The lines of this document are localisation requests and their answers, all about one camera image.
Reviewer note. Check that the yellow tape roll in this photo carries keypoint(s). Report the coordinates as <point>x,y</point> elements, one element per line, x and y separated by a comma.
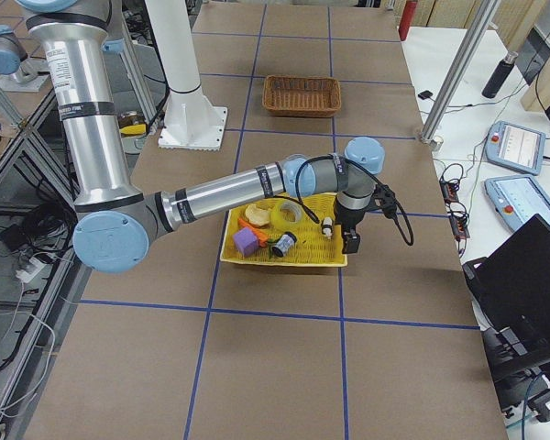
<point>286,215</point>

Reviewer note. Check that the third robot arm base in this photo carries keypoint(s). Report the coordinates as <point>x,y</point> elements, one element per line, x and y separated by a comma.
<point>19,73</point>

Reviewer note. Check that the yellow plastic basket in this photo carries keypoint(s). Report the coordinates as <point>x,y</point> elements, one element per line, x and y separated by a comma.
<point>312,248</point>

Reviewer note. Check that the brown wicker basket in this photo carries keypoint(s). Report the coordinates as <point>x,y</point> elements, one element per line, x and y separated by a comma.
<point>297,96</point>

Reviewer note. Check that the panda figurine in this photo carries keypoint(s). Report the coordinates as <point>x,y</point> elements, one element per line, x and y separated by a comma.
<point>327,227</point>

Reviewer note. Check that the small black labelled can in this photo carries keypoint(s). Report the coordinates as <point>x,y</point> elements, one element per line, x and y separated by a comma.
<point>284,244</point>

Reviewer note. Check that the orange carrot toy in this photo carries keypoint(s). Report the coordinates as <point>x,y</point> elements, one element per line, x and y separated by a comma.
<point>260,234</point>

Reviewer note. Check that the bread slice toy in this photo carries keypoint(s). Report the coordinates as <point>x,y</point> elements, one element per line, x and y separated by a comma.
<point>257,216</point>

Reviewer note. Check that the purple cube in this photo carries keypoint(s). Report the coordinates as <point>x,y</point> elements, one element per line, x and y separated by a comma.
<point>246,242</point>

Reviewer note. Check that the small black device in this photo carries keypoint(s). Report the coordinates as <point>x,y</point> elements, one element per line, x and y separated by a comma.
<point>425,95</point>

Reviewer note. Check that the lower teach pendant tablet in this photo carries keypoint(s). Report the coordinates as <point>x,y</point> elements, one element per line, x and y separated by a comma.
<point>517,199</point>

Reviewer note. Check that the teach pendant tablet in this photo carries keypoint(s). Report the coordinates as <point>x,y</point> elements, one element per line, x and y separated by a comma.
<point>517,199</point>
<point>515,147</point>

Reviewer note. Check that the upper teach pendant tablet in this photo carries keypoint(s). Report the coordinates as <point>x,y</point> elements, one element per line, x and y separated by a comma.
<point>515,147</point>

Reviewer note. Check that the black laptop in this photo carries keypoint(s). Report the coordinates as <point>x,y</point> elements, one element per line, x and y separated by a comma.
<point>512,285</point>

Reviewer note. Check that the black water bottle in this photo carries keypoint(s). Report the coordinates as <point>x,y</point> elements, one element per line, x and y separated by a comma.
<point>499,75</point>

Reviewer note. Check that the red bottle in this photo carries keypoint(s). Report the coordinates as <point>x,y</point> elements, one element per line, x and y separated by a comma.
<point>406,20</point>

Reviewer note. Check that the pot with yellow item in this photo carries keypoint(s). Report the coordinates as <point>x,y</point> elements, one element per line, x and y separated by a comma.
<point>131,124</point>

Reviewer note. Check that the aluminium frame post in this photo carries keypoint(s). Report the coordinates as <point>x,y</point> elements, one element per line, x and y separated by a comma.
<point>458,67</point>

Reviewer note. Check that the white pedestal column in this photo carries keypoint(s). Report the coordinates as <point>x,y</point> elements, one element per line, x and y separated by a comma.
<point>190,121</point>

